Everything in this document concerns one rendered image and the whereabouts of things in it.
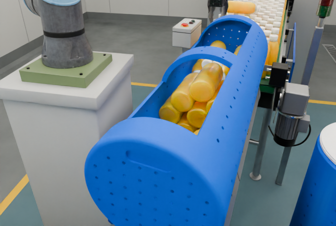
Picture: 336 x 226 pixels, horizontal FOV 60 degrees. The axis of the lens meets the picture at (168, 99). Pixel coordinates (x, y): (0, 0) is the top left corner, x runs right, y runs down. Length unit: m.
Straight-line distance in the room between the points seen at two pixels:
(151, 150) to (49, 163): 0.60
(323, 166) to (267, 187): 1.35
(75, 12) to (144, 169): 0.52
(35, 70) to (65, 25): 0.15
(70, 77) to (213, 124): 0.44
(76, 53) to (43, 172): 0.42
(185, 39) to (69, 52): 0.77
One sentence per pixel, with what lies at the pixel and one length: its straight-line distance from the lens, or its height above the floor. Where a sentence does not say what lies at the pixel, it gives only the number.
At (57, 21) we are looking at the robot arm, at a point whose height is 1.31.
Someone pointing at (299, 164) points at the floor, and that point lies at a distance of 2.46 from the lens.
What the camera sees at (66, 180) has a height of 0.81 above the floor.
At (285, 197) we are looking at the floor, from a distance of 2.18.
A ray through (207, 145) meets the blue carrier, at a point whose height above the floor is 1.20.
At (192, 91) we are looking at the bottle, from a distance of 0.80.
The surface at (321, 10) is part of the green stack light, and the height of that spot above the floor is 1.19.
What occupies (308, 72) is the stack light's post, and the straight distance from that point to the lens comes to 1.78.
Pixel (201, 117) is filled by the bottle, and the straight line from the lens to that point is 0.83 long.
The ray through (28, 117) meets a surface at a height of 1.05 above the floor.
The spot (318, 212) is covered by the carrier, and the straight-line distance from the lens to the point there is 0.95.
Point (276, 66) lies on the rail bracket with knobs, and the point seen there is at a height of 1.00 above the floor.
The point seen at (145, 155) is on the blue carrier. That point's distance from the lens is 0.49.
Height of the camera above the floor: 1.53
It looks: 30 degrees down
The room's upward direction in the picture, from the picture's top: straight up
